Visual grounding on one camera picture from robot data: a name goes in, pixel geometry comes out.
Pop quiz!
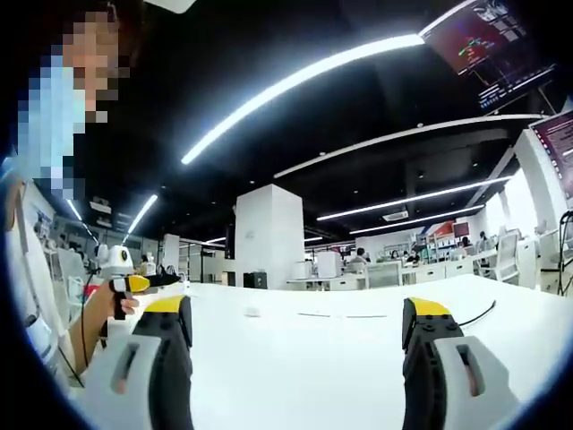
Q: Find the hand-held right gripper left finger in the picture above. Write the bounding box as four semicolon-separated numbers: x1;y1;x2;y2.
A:
84;294;195;430

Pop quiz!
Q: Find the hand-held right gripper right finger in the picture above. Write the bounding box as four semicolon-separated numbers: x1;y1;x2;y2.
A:
400;296;523;430

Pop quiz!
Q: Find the black Type-C cable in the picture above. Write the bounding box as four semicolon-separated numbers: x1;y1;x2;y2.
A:
457;299;499;327

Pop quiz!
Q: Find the white desk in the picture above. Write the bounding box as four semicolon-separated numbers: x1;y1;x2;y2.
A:
78;272;573;430

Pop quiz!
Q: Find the person's left hand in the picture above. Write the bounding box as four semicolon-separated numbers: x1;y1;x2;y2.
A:
94;280;141;324

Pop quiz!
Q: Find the black box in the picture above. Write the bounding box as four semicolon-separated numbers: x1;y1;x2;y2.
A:
243;270;269;289

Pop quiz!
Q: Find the person in white coat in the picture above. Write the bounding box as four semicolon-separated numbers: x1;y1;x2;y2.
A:
0;151;86;391

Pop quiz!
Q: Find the white chest device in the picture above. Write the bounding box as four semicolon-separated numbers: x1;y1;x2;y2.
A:
23;313;60;365

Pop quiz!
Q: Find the white square pillar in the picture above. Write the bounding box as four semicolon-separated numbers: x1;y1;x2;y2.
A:
234;183;306;290

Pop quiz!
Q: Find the white mesh office chair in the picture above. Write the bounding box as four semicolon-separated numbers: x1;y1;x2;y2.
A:
492;232;521;282

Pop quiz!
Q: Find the long straight ceiling light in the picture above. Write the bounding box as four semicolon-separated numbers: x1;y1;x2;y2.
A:
315;175;514;222

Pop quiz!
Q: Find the long curved ceiling light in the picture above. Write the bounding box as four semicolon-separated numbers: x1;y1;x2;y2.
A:
180;33;426;166

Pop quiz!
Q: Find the purple screen monitor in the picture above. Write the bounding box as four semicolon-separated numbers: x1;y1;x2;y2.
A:
527;111;573;212

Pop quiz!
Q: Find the ceiling-hung dark monitor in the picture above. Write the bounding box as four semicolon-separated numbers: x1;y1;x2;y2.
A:
419;0;559;114

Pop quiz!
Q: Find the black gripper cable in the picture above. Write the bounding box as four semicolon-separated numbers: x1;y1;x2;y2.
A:
57;268;100;389

